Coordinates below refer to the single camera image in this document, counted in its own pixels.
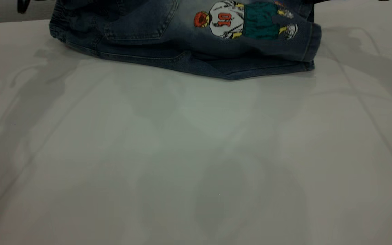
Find blue denim pants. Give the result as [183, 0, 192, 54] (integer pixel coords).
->
[49, 0, 322, 81]

